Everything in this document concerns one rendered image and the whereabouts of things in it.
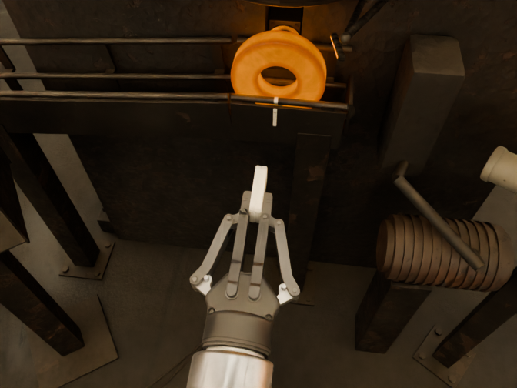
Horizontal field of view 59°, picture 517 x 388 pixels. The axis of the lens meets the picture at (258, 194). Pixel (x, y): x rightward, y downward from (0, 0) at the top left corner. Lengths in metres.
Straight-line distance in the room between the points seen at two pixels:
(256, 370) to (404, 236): 0.45
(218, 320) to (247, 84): 0.41
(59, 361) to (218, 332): 0.91
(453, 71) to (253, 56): 0.29
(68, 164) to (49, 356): 0.67
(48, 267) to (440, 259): 1.10
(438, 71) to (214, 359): 0.50
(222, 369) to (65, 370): 0.91
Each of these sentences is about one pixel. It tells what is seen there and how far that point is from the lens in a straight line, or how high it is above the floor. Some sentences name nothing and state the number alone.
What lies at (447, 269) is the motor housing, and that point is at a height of 0.50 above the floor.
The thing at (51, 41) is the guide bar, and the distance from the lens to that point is 0.92.
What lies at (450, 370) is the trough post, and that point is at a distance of 1.35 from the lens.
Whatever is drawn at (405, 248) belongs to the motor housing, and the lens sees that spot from 0.84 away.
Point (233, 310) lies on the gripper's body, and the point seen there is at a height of 0.76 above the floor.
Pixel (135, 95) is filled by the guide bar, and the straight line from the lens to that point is 0.81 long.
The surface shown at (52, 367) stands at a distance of 1.36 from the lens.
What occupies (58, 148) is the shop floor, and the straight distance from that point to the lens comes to 1.79.
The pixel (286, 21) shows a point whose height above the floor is 0.77.
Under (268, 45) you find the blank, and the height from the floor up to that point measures 0.81.
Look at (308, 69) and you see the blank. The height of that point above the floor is 0.77.
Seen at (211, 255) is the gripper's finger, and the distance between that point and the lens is 0.54.
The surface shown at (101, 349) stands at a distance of 1.34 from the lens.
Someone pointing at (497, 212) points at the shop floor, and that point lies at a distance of 1.66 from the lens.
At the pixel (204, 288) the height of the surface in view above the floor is 0.74.
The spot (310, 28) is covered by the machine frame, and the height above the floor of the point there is 0.79.
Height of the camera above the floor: 1.22
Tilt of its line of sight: 54 degrees down
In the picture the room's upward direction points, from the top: straight up
